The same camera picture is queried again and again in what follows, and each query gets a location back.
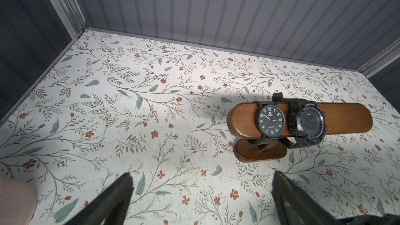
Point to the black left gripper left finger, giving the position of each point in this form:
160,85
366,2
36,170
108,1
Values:
110,207

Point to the black chunky wrist watch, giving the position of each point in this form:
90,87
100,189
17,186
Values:
306,122

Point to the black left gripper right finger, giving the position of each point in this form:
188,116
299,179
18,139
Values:
295,207

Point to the wooden T-bar watch stand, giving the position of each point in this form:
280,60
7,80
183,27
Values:
341,118

